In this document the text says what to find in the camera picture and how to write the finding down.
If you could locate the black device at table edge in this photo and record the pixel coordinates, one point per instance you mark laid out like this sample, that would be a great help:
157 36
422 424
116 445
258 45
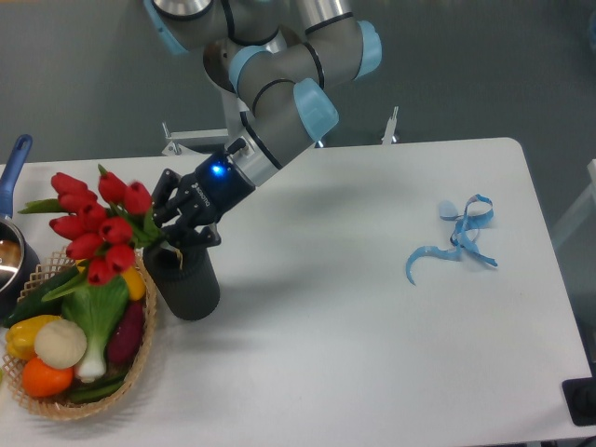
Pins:
580 400

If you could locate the orange fruit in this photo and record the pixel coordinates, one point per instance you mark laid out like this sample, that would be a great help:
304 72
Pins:
42 381

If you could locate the purple sweet potato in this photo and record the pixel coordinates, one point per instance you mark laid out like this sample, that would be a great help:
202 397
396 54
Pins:
127 337

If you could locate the red tulip bouquet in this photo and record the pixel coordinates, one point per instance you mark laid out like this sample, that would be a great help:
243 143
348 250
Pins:
104 228

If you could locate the woven wicker basket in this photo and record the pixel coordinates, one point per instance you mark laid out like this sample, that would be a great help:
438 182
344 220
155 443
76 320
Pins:
61 408

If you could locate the blue handled saucepan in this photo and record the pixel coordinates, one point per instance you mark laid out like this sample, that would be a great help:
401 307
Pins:
18 258

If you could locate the green bean pods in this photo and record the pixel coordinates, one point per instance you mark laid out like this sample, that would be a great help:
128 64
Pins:
96 391

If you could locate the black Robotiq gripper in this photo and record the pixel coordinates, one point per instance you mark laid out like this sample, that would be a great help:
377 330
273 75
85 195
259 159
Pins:
190 206

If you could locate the green cucumber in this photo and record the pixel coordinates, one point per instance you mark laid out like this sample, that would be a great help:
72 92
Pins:
32 304

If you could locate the dark grey ribbed vase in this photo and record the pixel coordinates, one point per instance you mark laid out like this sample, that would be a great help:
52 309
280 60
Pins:
185 279

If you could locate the yellow bell pepper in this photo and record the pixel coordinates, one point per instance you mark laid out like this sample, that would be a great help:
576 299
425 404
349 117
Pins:
21 336

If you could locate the light blue ribbon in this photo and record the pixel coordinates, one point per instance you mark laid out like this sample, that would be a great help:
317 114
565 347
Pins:
477 214

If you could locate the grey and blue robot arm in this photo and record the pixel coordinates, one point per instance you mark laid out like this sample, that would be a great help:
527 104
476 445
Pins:
282 89

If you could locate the green bok choy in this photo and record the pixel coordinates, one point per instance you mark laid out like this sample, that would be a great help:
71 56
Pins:
97 311

